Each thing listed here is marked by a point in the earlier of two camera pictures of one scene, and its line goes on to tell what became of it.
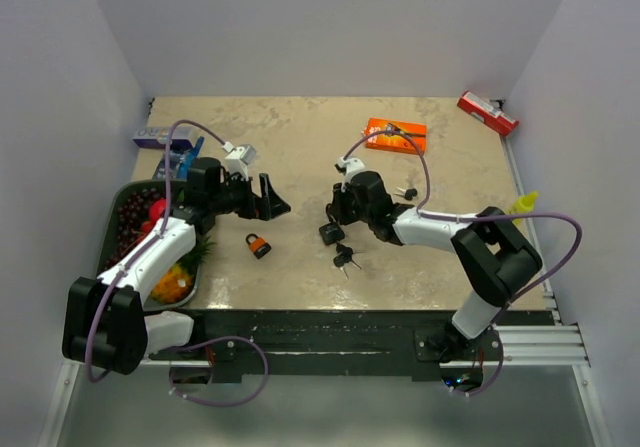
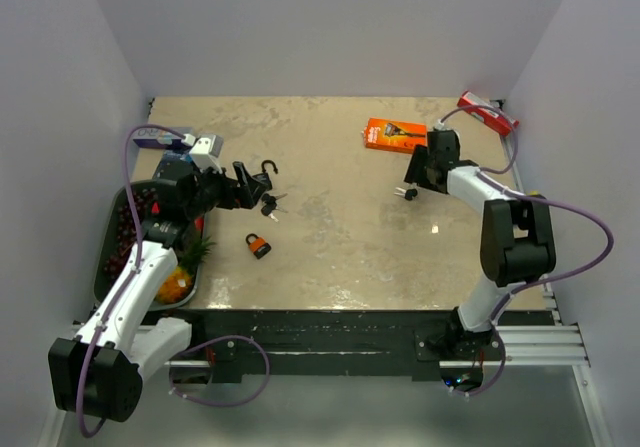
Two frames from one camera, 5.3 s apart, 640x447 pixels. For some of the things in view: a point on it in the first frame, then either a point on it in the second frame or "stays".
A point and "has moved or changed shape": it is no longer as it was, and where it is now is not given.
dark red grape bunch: (132, 210) stays
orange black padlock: (259, 247) stays
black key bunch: (345, 255) has moved or changed shape
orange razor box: (393, 142) stays
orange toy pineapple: (179, 279) stays
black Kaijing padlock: (331, 232) has moved or changed shape
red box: (486, 112) stays
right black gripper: (337, 206) to (414, 174)
